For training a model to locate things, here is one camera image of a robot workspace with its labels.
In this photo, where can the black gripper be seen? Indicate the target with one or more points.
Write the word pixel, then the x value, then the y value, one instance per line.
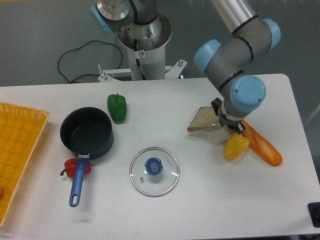
pixel 233 123

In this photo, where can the brown toast slice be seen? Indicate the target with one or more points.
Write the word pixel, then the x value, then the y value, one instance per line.
pixel 204 120

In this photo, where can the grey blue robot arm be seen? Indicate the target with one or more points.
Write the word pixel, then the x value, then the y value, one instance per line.
pixel 221 63

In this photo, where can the yellow bell pepper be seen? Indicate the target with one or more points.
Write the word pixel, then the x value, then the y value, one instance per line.
pixel 236 145

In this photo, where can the orange baguette bread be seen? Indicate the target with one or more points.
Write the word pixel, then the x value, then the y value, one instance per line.
pixel 261 147

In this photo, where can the glass lid blue knob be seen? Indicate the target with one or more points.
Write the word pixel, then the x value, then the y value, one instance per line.
pixel 154 172

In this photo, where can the green bell pepper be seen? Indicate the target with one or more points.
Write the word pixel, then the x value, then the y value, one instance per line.
pixel 117 107

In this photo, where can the black device at table edge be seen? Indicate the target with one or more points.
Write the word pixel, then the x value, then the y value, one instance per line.
pixel 314 212

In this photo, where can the red bell pepper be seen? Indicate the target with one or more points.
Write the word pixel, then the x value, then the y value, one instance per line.
pixel 70 168

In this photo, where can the yellow plastic basket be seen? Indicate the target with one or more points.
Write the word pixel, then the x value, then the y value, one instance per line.
pixel 20 131

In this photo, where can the black saucepan blue handle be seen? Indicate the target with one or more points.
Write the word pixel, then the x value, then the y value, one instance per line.
pixel 88 133

